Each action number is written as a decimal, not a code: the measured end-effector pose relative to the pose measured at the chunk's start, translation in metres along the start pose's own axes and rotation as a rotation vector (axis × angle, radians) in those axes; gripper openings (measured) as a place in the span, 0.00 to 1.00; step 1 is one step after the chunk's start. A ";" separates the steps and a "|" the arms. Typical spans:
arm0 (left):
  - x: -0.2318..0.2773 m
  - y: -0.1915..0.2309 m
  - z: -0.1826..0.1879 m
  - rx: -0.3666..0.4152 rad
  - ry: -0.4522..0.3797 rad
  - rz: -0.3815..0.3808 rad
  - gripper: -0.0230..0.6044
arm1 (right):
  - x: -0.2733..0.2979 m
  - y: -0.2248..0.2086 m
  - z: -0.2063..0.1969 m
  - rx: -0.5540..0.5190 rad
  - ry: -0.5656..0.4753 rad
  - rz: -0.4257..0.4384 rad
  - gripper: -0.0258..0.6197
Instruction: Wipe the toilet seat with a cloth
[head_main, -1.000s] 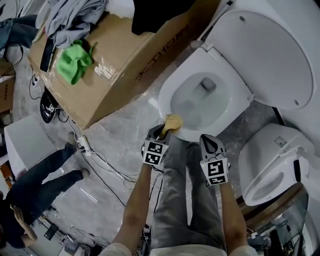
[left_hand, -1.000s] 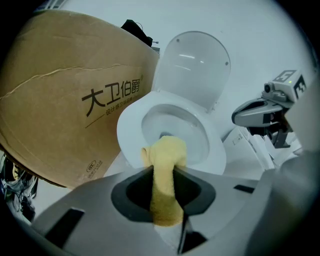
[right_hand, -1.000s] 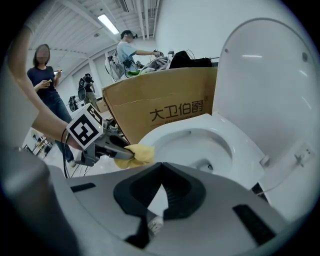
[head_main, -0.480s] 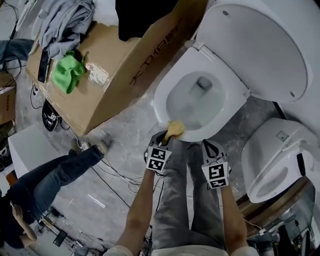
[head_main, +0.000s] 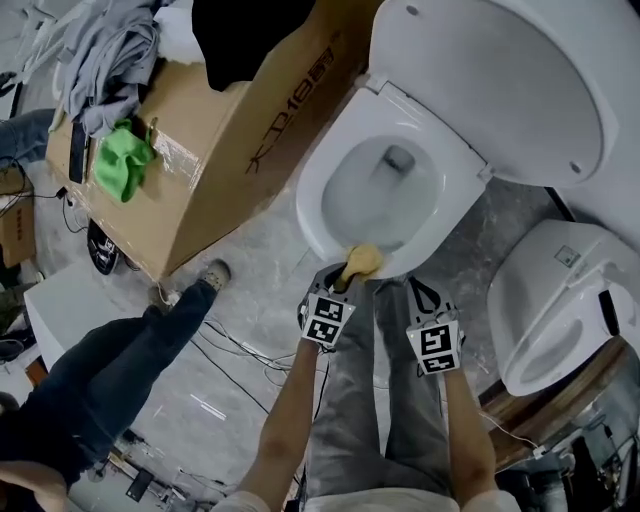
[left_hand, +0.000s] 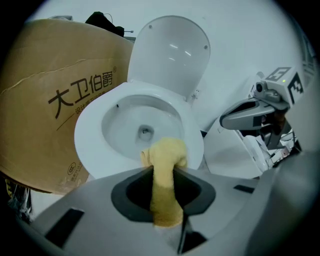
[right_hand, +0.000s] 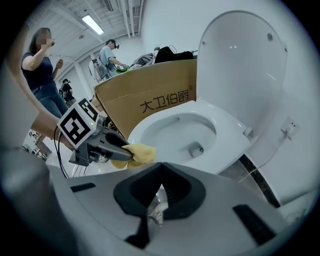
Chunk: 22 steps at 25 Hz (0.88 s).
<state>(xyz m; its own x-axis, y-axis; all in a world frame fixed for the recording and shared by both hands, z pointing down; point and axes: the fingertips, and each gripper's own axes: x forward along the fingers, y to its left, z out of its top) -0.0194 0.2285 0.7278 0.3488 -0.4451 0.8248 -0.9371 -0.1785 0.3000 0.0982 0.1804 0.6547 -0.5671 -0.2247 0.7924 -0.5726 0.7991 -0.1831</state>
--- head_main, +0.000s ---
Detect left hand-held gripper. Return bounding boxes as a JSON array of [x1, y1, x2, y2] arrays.
[[298, 263, 370, 347]]

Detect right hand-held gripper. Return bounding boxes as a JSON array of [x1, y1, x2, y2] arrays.
[[405, 278, 466, 376]]

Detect yellow cloth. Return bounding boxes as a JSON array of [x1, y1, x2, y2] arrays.
[[333, 243, 386, 294]]

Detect person's right forearm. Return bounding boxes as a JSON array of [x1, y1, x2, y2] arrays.
[[442, 369, 499, 501]]

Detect person's left forearm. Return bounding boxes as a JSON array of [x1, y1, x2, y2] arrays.
[[238, 339, 326, 501]]

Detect white smart toilet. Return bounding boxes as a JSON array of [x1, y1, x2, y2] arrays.
[[487, 218, 634, 399]]

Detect white toilet lid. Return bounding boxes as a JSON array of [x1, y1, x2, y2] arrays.
[[368, 0, 604, 189]]

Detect person's grey trousers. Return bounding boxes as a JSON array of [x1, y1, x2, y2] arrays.
[[304, 277, 454, 499]]

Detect dark wooden platform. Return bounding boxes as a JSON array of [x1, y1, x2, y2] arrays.
[[479, 339, 629, 471]]

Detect large cardboard box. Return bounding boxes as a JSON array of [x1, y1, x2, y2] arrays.
[[45, 0, 384, 281]]

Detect person's white shirt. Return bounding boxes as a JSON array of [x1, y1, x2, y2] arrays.
[[212, 489, 521, 512]]

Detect black open case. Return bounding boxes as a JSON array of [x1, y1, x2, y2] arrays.
[[86, 219, 121, 276]]

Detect green cloth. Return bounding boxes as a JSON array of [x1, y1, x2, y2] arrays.
[[93, 118, 157, 204]]

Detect black cloth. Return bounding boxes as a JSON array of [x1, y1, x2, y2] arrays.
[[192, 0, 321, 94]]

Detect white cabinet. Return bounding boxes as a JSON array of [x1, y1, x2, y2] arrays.
[[23, 269, 166, 371]]

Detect black smartphone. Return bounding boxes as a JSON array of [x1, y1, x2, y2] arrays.
[[68, 119, 91, 185]]

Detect white foam bag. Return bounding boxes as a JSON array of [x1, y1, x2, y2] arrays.
[[152, 4, 206, 66]]

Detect pile of grey clothes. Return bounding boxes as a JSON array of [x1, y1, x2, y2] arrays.
[[29, 0, 161, 139]]

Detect small cardboard box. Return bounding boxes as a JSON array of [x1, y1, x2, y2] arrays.
[[0, 169, 37, 269]]

